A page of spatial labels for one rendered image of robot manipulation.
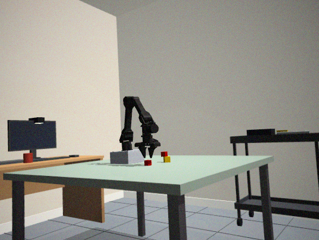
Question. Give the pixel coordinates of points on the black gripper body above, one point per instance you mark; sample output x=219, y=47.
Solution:
x=147, y=142

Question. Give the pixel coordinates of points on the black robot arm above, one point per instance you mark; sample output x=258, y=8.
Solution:
x=148, y=124

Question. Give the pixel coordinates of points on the yellow cube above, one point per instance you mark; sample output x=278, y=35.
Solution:
x=166, y=159

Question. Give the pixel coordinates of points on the red cube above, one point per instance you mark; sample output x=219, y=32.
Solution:
x=164, y=153
x=147, y=162

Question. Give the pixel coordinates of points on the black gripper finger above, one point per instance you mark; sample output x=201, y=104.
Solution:
x=151, y=151
x=143, y=151

